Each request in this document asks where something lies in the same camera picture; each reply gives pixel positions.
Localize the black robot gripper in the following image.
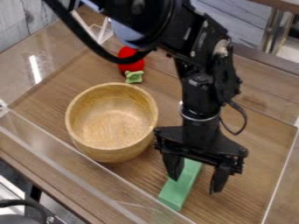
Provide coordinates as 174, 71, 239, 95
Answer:
154, 126, 249, 194

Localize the red plush strawberry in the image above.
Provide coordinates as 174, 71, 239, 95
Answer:
118, 46, 146, 84

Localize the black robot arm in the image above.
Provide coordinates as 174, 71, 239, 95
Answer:
43, 0, 249, 193

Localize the green rectangular block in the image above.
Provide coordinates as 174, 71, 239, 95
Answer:
158, 159, 202, 211

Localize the round wooden bowl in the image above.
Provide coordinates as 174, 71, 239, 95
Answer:
64, 82, 159, 163

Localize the metal table leg background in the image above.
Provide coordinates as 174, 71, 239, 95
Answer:
261, 8, 295, 55

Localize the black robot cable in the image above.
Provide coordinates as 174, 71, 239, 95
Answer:
219, 99, 249, 137

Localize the clear acrylic tray wall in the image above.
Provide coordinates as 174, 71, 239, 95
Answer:
0, 100, 195, 224

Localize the black table frame leg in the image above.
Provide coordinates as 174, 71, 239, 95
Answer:
24, 184, 67, 224

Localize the clear acrylic corner bracket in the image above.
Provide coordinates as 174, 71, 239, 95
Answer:
71, 10, 114, 45

